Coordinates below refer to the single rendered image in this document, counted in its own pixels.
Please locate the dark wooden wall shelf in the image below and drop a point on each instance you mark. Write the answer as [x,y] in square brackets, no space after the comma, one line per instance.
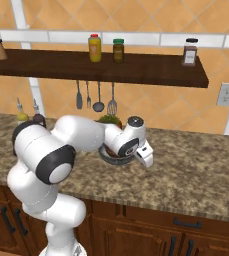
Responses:
[136,71]

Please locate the brown shaker with dark top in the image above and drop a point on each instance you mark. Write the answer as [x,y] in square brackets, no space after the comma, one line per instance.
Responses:
[0,51]

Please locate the hanging grey slotted turner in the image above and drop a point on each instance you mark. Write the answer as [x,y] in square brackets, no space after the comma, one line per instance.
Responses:
[112,107]

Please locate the hanging grey spatula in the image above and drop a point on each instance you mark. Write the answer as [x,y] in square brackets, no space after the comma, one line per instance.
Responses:
[79,100]

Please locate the hanging grey ladle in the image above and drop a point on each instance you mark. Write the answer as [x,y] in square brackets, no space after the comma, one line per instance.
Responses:
[98,106]

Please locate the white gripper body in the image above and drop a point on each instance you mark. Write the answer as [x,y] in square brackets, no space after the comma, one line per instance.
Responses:
[146,156]

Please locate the spice jar with black lid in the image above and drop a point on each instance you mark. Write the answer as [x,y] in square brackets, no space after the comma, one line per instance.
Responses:
[190,53]

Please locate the hanging grey fork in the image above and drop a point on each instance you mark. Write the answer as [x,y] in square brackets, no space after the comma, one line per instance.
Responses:
[88,99]

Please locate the brown jar with green lid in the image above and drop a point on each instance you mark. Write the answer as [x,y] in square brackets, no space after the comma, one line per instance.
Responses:
[118,51]

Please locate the brown wooden drawer front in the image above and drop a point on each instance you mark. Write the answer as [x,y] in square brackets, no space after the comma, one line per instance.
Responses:
[216,221]

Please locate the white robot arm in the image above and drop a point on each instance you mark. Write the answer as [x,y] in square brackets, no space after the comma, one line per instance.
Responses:
[39,150]

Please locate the yellow oil bottle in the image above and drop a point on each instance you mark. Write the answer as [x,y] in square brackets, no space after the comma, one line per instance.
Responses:
[22,116]

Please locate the yellow bottle with red cap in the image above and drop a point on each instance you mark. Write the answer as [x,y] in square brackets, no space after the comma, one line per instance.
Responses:
[95,50]

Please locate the white wall socket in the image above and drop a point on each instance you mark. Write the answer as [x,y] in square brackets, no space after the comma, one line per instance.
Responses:
[226,94]

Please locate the dark grey bowl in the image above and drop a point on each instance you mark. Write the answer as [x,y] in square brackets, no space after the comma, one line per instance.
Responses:
[114,160]

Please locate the green plant in brown pot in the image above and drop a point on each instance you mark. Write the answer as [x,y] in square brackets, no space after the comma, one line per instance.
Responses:
[110,119]

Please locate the dark vinegar bottle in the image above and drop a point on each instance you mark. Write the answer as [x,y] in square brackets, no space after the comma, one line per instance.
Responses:
[38,117]

